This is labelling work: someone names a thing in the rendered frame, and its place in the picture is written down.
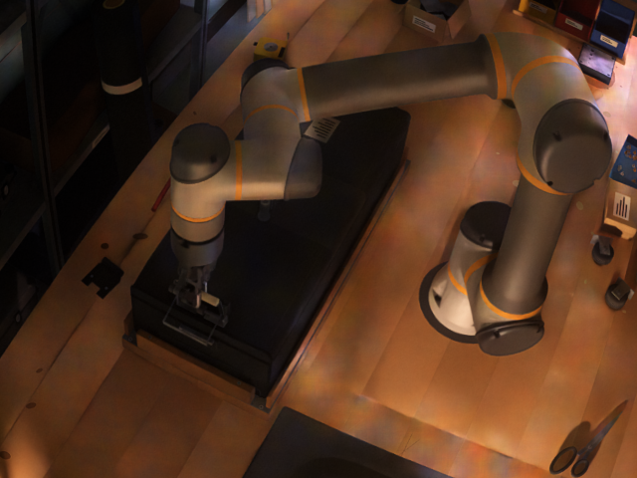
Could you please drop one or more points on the red pencil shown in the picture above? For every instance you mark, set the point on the red pencil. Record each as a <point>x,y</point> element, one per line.
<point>160,195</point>

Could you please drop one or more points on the black wheeled case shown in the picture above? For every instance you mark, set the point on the black wheeled case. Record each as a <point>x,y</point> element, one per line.
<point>308,239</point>

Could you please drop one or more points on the black mat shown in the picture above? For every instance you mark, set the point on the black mat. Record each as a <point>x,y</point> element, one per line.
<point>338,448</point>

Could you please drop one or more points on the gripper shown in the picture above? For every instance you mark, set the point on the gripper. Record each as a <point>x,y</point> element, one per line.
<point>196,253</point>

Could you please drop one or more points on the black metal bracket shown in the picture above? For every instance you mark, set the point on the black metal bracket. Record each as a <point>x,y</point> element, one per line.
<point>103,277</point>

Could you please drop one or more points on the open cardboard box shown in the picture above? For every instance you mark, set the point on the open cardboard box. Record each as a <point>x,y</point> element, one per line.
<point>432,19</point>

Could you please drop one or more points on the black caster wheel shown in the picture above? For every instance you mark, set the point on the black caster wheel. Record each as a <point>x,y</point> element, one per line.
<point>603,250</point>
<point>618,295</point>

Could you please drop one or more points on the yellow storage bin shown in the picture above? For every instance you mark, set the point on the yellow storage bin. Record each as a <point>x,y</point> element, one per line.
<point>536,5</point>

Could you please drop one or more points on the dark grey flat box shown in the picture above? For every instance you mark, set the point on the dark grey flat box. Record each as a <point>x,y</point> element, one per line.
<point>599,64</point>

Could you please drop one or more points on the red storage bin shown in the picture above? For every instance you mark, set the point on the red storage bin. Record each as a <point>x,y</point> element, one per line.
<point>574,14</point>

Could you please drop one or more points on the blue tray with small parts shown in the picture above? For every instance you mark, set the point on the blue tray with small parts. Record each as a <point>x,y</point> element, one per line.
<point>626,162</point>

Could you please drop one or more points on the black roll with white band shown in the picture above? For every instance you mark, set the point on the black roll with white band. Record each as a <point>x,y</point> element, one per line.
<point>119,60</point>

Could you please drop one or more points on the blue storage bin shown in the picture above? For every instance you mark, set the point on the blue storage bin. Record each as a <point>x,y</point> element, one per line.
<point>614,25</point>

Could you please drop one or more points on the yellow tape measure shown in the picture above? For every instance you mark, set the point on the yellow tape measure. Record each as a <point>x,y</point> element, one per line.
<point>269,49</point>

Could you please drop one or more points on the dark metal shelf unit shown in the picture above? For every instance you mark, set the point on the dark metal shelf unit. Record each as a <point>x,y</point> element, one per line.
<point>45,149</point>

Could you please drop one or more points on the white printed label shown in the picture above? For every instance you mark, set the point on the white printed label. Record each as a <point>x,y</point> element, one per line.
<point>323,128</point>

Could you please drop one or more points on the small cream block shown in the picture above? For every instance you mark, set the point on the small cream block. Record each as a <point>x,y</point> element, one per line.
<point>210,300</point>

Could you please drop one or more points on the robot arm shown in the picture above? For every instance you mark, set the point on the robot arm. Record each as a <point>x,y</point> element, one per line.
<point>398,65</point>

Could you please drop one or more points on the grey scissors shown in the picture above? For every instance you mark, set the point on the grey scissors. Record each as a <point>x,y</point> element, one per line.
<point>587,448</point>

